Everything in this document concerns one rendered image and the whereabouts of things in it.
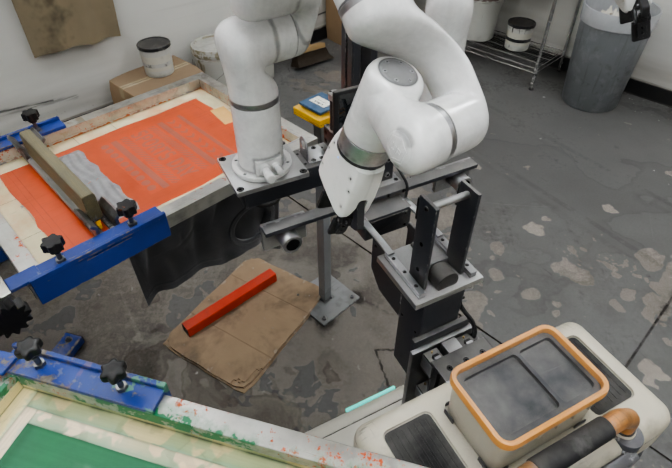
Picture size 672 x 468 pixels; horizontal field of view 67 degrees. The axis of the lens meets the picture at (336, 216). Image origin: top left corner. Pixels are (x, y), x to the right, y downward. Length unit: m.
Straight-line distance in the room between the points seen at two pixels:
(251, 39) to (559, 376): 0.77
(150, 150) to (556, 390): 1.18
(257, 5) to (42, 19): 2.60
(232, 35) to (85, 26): 2.59
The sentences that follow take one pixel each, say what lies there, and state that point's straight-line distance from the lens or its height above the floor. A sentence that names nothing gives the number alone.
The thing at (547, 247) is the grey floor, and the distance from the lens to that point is 2.72.
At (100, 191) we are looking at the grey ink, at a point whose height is 0.96.
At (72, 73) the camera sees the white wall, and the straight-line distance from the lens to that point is 3.60.
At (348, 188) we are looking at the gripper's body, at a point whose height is 1.33.
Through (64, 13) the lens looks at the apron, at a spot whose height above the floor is 0.74.
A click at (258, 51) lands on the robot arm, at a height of 1.40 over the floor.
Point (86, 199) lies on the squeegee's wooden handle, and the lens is 1.26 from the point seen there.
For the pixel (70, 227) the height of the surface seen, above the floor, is 0.96.
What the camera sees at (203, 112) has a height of 0.96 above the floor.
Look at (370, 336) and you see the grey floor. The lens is 2.18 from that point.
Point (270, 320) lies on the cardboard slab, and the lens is 2.21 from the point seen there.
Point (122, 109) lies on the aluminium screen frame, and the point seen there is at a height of 0.98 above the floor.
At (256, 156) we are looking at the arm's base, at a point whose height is 1.19.
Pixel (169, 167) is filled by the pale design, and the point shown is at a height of 0.96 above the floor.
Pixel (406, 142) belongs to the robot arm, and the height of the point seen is 1.46.
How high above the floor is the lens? 1.77
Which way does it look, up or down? 41 degrees down
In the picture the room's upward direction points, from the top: straight up
